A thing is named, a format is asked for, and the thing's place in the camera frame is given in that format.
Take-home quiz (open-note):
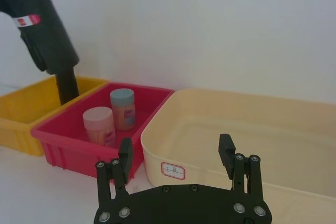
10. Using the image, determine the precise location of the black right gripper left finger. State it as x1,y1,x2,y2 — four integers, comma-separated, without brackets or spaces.
95,137,134,210

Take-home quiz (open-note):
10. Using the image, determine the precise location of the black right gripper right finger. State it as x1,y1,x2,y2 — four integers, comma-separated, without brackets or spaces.
218,133,264,205

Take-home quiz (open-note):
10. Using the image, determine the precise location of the cream plastic bin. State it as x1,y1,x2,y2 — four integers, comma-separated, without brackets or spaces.
140,88,336,201

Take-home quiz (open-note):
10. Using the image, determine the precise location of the jar with pink lid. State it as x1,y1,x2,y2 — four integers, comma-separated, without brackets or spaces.
82,106,117,147

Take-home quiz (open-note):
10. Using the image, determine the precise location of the white red-edged sticker label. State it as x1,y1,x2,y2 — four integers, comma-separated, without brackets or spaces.
161,161,186,181

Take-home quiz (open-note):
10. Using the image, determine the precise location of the jar with blue lid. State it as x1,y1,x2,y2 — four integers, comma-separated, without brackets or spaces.
109,89,137,132

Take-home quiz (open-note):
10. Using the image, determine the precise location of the red plastic bin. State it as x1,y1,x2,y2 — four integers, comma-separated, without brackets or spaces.
30,82,175,180

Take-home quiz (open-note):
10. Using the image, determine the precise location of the yellow plastic bin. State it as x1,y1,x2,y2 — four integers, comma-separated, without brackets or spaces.
0,76,110,157

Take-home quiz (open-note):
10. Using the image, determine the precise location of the dark folded umbrella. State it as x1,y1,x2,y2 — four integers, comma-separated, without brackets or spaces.
0,0,80,105

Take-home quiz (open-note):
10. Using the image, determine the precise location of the white and red paper tag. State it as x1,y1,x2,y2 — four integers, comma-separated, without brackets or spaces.
12,13,43,28

